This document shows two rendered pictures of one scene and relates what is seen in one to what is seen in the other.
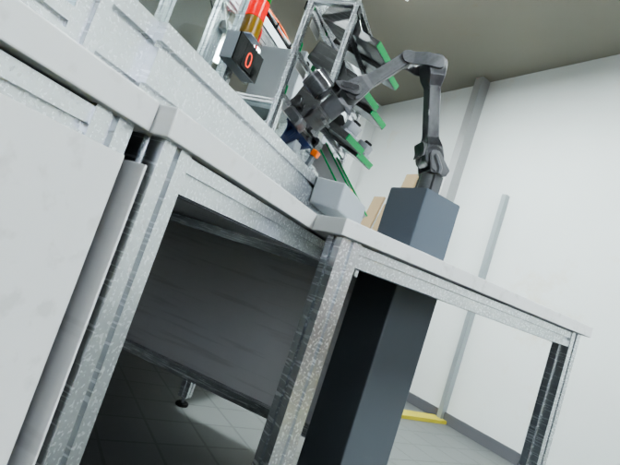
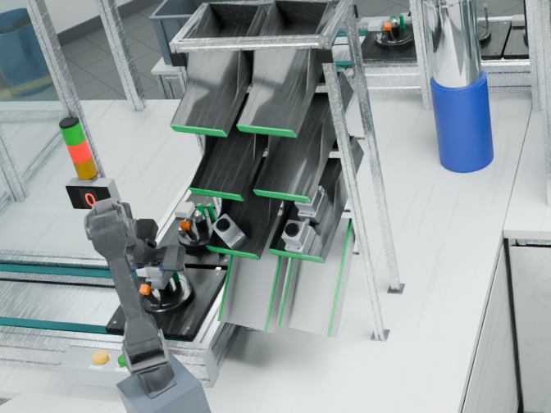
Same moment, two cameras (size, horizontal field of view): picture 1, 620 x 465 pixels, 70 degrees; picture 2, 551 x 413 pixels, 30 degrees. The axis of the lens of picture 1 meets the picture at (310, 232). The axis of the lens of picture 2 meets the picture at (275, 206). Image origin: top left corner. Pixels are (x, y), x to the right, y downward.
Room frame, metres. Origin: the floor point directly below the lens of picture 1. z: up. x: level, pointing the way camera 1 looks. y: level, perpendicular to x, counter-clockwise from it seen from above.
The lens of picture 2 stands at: (1.70, -1.87, 2.54)
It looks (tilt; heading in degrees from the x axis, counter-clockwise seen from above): 34 degrees down; 95
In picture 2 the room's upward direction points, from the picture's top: 14 degrees counter-clockwise
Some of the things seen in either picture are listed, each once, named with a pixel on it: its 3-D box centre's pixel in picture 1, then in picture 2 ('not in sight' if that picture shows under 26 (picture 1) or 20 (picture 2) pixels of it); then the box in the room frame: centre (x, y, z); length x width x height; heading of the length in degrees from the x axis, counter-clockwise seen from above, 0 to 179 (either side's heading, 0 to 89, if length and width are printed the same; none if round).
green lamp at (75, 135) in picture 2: not in sight; (72, 132); (1.07, 0.30, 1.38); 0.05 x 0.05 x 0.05
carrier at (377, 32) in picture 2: not in sight; (394, 29); (1.95, 1.27, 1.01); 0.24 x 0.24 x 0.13; 69
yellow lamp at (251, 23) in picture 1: (250, 28); (84, 165); (1.07, 0.30, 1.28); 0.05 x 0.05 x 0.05
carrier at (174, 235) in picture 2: not in sight; (200, 222); (1.29, 0.36, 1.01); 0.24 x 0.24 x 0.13; 69
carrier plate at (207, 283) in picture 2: not in sight; (167, 301); (1.20, 0.12, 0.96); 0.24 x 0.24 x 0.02; 69
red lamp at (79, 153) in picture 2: (256, 10); (79, 149); (1.07, 0.30, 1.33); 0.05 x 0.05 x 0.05
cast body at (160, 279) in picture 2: (286, 148); (159, 267); (1.20, 0.13, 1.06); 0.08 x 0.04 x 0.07; 69
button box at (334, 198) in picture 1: (339, 204); (104, 367); (1.04, -0.05, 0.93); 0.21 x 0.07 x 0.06; 159
